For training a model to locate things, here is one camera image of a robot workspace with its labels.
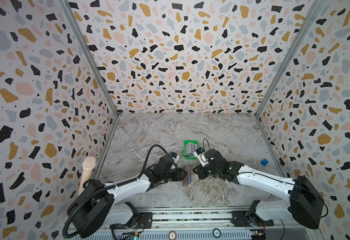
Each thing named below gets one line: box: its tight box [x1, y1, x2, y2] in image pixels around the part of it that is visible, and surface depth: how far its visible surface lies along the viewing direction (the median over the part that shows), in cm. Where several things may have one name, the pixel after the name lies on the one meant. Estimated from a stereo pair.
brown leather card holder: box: [182, 165, 192, 187], surface depth 84 cm
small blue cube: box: [260, 158, 269, 167], surface depth 96 cm
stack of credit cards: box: [184, 142, 198, 157], surface depth 100 cm
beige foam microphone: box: [78, 156, 97, 196], surface depth 62 cm
